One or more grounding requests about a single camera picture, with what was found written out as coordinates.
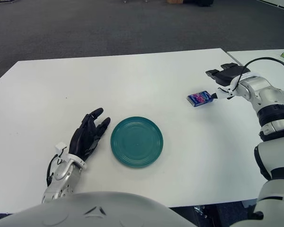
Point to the brown cardboard box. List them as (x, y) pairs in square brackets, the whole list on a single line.
[(174, 1)]

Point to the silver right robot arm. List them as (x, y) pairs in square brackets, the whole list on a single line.
[(269, 123)]

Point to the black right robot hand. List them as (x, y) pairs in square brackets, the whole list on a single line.
[(229, 74)]

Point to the teal round plate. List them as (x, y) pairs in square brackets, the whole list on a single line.
[(137, 142)]

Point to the white right wrist sensor box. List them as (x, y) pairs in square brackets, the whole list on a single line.
[(223, 92)]

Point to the dark background furniture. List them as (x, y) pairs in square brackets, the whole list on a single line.
[(198, 2)]

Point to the purple blue gum pack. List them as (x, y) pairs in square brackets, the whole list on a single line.
[(200, 98)]

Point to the white wrist sensor box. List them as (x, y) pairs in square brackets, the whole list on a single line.
[(223, 92), (60, 147)]

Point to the white left wrist sensor box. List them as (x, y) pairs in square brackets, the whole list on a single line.
[(60, 147)]

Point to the grey robot torso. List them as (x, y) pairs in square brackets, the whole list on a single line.
[(92, 210)]

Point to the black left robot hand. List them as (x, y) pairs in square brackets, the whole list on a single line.
[(84, 139)]

